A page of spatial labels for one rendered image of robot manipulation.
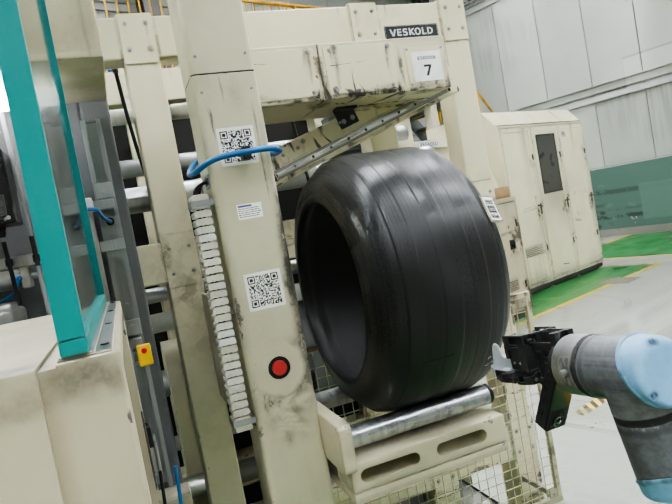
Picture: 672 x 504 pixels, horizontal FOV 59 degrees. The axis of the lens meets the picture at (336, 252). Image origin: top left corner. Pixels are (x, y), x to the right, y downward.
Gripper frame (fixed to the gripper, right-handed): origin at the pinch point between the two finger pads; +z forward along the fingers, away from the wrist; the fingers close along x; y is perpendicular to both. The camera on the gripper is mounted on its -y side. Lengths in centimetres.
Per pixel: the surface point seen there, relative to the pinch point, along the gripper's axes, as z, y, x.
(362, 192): 9.0, 37.8, 14.5
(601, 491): 118, -87, -110
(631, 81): 748, 286, -913
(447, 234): 2.4, 26.3, 2.4
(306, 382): 24.4, 3.6, 29.4
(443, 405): 18.4, -7.7, 3.4
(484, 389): 18.7, -7.2, -7.2
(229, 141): 18, 54, 36
